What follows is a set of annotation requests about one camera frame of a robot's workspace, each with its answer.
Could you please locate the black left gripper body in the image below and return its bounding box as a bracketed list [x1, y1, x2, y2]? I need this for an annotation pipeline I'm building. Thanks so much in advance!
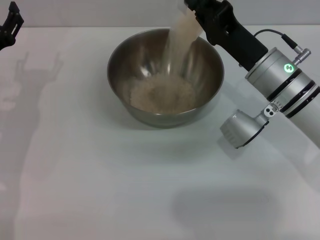
[0, 22, 16, 51]

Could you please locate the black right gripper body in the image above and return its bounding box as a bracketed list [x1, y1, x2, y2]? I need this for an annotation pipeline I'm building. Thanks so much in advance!
[204, 0, 269, 73]

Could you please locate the clear plastic measuring cup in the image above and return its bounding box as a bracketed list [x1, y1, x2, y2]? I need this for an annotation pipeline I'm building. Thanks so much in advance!
[170, 0, 205, 42]

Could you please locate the stainless steel mixing bowl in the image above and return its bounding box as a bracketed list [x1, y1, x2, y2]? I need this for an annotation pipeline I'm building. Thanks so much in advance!
[106, 28, 225, 130]

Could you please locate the white rice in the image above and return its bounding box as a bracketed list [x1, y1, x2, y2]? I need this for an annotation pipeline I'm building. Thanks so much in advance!
[129, 11, 201, 114]

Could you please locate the right arm connector cable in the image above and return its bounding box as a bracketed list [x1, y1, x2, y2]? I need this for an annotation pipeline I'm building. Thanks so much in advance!
[250, 29, 312, 68]

